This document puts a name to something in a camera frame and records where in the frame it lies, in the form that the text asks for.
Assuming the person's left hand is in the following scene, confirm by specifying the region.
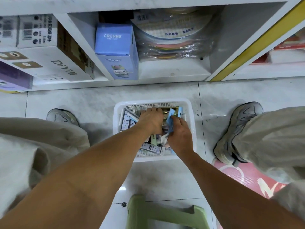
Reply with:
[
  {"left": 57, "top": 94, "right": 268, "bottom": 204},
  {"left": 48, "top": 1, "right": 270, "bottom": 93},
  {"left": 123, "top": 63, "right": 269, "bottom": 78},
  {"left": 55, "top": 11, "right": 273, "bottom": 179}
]
[{"left": 136, "top": 107, "right": 165, "bottom": 136}]

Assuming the person's right hand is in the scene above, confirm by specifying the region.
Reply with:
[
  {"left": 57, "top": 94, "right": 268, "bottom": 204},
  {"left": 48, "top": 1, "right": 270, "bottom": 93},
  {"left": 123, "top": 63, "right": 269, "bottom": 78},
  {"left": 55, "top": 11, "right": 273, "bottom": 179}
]
[{"left": 167, "top": 116, "right": 195, "bottom": 156}]

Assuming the pile of lead refill packets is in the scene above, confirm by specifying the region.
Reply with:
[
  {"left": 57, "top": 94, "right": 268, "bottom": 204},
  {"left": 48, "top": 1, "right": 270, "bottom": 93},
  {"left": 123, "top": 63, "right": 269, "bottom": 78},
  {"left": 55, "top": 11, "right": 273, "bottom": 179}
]
[{"left": 119, "top": 106, "right": 184, "bottom": 156}]

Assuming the white plastic basket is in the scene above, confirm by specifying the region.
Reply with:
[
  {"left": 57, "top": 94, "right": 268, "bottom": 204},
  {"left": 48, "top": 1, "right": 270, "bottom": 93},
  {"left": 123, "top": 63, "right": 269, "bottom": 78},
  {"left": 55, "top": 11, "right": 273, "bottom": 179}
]
[{"left": 113, "top": 99, "right": 197, "bottom": 163}]

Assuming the white shelf with yellow trim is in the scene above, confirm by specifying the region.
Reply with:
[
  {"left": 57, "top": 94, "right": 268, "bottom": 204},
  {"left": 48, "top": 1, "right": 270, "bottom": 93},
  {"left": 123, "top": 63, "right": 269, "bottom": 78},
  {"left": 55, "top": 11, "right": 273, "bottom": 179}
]
[{"left": 0, "top": 0, "right": 305, "bottom": 94}]

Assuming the person's right forearm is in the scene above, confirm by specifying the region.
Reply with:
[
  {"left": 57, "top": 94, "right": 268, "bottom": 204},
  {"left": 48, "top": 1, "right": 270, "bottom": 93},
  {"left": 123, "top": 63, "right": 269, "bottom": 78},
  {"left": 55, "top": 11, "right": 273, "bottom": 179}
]
[{"left": 179, "top": 150, "right": 305, "bottom": 229}]

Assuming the person's left forearm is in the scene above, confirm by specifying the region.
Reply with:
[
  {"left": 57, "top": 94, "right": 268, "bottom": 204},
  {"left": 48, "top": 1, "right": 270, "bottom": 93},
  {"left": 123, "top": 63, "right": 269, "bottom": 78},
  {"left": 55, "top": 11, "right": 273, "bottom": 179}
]
[{"left": 0, "top": 126, "right": 153, "bottom": 229}]

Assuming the grey sneaker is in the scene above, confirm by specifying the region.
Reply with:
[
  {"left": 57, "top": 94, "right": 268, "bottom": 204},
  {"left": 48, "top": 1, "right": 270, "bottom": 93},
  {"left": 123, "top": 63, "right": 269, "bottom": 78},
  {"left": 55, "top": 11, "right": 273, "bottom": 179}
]
[
  {"left": 46, "top": 108, "right": 80, "bottom": 127},
  {"left": 213, "top": 102, "right": 264, "bottom": 166}
]

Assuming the red floor sticker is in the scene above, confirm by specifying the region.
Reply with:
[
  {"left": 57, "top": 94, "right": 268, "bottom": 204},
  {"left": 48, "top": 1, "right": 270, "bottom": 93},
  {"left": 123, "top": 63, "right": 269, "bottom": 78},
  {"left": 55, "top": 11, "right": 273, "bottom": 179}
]
[{"left": 212, "top": 157, "right": 287, "bottom": 198}]

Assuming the green plastic stool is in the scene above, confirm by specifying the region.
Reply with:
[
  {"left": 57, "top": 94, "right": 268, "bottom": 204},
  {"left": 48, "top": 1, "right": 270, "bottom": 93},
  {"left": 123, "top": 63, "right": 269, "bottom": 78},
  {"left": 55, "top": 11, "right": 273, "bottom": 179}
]
[{"left": 125, "top": 195, "right": 210, "bottom": 229}]

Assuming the blue small carton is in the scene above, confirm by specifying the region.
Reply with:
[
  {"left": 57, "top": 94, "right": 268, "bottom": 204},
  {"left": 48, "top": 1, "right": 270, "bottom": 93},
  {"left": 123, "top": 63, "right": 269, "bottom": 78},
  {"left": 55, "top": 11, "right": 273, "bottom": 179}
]
[{"left": 95, "top": 24, "right": 139, "bottom": 80}]

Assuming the stack of wrapped discs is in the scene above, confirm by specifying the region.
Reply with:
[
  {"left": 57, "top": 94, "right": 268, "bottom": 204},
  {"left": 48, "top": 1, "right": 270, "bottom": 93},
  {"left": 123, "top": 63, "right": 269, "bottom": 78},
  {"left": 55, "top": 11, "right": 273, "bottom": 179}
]
[{"left": 132, "top": 8, "right": 215, "bottom": 60}]

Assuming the large white cardboard box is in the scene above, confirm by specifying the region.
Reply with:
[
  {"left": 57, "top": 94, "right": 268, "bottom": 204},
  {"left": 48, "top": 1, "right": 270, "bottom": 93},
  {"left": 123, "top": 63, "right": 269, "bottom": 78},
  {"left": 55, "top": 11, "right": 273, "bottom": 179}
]
[{"left": 0, "top": 14, "right": 95, "bottom": 85}]

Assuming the red white flat box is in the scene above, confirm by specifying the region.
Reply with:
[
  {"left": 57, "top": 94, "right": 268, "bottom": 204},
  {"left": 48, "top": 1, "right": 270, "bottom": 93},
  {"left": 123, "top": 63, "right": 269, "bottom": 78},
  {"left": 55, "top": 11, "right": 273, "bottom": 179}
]
[{"left": 267, "top": 43, "right": 305, "bottom": 64}]

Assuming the purple box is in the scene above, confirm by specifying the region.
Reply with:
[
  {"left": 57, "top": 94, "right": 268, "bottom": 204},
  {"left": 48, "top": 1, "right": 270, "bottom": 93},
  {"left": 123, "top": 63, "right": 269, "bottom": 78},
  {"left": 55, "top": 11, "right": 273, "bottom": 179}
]
[{"left": 0, "top": 61, "right": 33, "bottom": 92}]

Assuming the white barcode box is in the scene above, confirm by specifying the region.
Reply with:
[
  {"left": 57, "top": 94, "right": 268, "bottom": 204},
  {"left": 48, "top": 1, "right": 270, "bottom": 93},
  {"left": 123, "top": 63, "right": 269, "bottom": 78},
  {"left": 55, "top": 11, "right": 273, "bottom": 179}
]
[{"left": 0, "top": 16, "right": 20, "bottom": 51}]

